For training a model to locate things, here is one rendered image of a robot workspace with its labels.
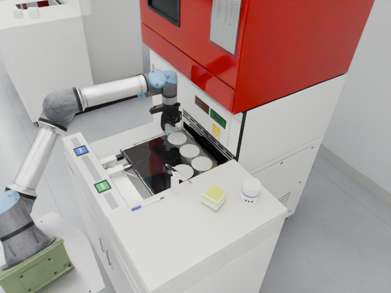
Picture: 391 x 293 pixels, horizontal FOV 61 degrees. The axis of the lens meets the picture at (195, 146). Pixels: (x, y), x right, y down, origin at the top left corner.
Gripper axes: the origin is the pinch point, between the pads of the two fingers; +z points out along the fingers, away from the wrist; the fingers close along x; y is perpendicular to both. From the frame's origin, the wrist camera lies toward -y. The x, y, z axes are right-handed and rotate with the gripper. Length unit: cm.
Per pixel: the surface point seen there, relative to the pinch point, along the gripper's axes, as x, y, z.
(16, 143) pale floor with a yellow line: 18, -168, 91
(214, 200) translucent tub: -39, 44, -12
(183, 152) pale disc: -7.7, 14.4, 1.3
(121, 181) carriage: -37.2, -1.9, 3.3
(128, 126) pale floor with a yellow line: 88, -95, 91
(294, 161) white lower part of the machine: 35, 64, 21
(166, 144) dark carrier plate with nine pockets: -6.8, 4.2, 1.4
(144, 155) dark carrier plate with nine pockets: -19.4, -1.2, 1.4
